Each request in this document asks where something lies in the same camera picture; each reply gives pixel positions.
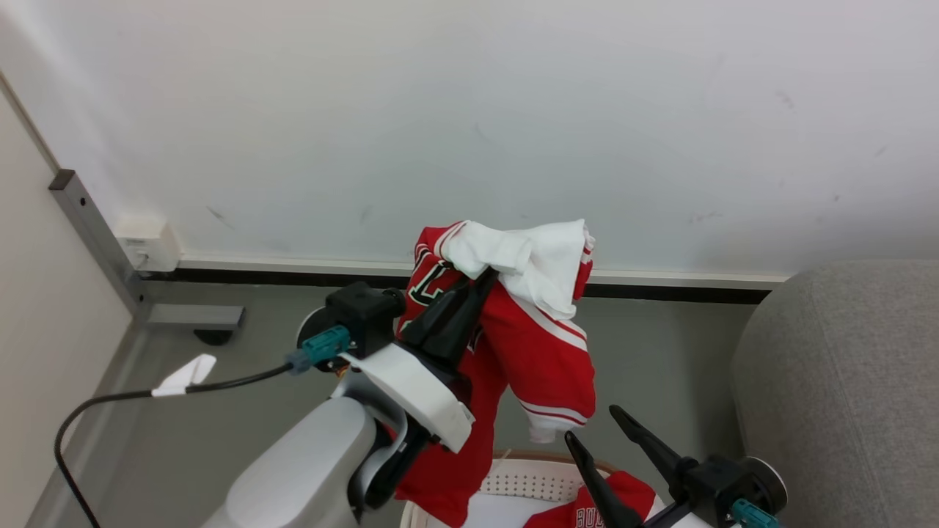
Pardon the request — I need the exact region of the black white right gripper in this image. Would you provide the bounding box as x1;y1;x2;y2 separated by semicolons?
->
563;405;727;528

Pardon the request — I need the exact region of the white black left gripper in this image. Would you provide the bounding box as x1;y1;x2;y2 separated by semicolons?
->
339;268;500;510

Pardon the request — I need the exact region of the red garment with white lettering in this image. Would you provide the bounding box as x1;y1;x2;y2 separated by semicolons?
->
522;471;657;528

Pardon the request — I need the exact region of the red striped sports jersey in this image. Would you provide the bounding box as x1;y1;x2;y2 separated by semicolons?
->
394;220;596;528

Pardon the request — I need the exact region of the white cloth garment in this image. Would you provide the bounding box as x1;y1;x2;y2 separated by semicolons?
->
440;219;596;321

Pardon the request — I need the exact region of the white perforated laundry basket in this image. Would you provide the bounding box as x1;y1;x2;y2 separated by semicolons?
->
400;449;668;528

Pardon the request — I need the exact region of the white black baseboard strip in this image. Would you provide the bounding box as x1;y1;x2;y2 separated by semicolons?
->
139;253;789;305

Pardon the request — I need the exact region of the grey fabric sofa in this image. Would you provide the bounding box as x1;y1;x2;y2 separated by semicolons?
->
731;258;939;528

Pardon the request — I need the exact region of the beige partition panel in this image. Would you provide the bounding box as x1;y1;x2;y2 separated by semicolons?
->
0;73;136;528

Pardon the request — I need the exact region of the teal cable connector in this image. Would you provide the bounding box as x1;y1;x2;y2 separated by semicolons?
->
286;326;351;375
730;499;782;528

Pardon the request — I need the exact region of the black cable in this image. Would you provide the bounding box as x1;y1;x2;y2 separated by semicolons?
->
54;363;294;528

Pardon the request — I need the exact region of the white paper cable tag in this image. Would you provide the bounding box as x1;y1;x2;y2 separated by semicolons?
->
152;354;217;398

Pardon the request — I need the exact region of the white wall socket box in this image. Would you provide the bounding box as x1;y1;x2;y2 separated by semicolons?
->
115;215;182;274

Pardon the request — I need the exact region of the grey metal frame post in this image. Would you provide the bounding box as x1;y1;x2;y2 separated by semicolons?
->
48;169;246;347

